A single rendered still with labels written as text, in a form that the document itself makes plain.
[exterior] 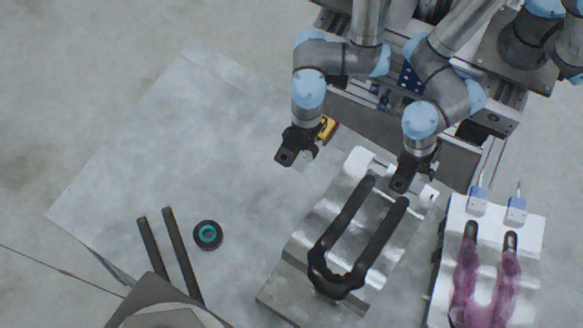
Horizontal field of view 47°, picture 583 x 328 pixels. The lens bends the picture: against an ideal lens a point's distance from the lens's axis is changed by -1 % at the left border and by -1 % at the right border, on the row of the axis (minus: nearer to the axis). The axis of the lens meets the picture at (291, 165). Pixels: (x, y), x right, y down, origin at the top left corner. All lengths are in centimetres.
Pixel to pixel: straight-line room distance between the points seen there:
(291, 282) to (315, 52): 60
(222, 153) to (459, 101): 75
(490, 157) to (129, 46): 163
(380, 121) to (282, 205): 90
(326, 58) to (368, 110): 118
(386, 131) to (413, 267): 91
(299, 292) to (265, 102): 59
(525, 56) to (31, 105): 207
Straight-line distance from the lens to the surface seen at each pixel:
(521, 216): 190
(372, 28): 150
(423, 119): 147
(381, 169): 188
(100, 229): 192
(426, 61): 155
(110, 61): 312
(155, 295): 59
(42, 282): 280
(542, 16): 175
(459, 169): 265
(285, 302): 175
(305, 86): 146
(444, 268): 178
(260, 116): 199
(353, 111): 268
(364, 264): 173
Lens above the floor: 257
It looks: 67 degrees down
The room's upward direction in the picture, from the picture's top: 3 degrees clockwise
